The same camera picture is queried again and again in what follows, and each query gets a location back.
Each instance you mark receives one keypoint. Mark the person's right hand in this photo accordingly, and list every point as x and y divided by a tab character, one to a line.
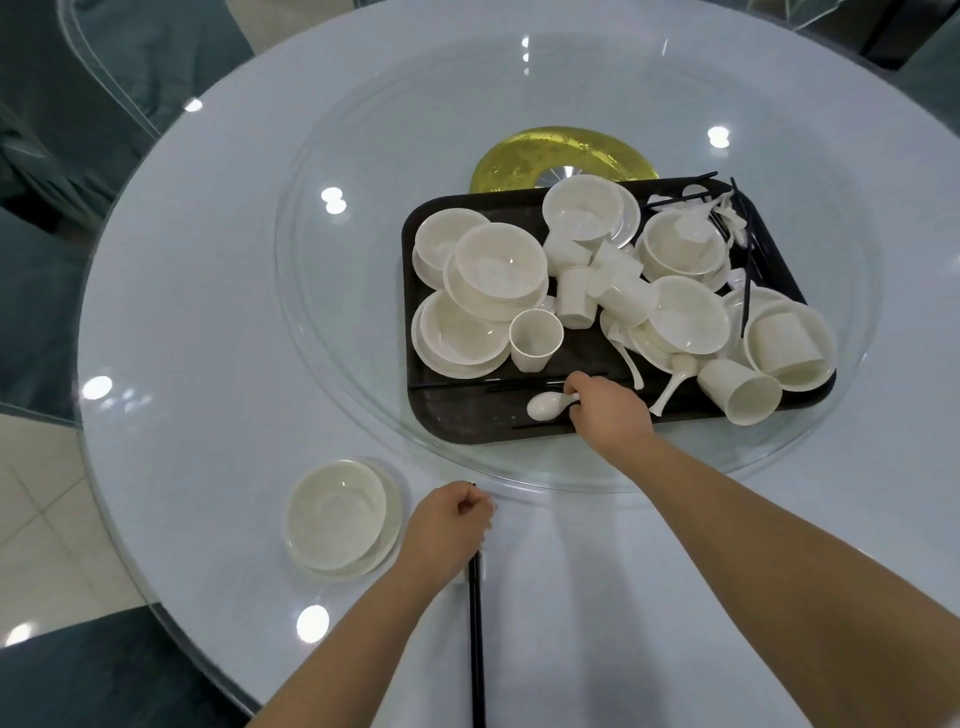
611	416

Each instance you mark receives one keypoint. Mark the person's left hand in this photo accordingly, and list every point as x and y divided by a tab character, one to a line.
446	532

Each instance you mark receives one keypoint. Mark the black tray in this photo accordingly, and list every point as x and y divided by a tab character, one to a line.
465	412

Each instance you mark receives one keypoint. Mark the person's right forearm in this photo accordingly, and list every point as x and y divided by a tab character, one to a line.
787	570

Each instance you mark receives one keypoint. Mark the person's left forearm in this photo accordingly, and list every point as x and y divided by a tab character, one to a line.
352	660

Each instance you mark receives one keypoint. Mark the glass lazy susan turntable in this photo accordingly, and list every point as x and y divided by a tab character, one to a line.
337	300

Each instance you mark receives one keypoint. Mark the white round table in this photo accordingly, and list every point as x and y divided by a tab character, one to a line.
187	300

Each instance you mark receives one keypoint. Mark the gold turntable base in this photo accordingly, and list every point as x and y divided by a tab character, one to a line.
510	161

